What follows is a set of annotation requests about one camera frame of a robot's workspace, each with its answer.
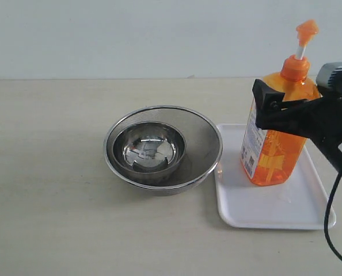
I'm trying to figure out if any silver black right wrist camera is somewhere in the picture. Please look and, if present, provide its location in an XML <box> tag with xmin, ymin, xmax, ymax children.
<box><xmin>316</xmin><ymin>62</ymin><xmax>342</xmax><ymax>97</ymax></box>

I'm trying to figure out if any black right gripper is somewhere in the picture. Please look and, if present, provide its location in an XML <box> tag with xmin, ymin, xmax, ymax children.
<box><xmin>252</xmin><ymin>79</ymin><xmax>342</xmax><ymax>164</ymax></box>

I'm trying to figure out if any small stainless steel bowl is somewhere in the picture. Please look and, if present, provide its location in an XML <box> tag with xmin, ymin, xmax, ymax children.
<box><xmin>112</xmin><ymin>121</ymin><xmax>187</xmax><ymax>175</ymax></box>

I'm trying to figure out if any orange pump soap bottle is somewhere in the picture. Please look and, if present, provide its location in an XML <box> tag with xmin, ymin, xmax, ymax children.
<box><xmin>240</xmin><ymin>20</ymin><xmax>320</xmax><ymax>186</ymax></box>

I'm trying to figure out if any large steel mesh strainer bowl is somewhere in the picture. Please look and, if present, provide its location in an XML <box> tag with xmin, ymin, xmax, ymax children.
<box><xmin>103</xmin><ymin>105</ymin><xmax>223</xmax><ymax>196</ymax></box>

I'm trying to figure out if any white plastic tray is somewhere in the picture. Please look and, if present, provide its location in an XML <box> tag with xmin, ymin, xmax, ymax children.
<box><xmin>214</xmin><ymin>124</ymin><xmax>328</xmax><ymax>230</ymax></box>

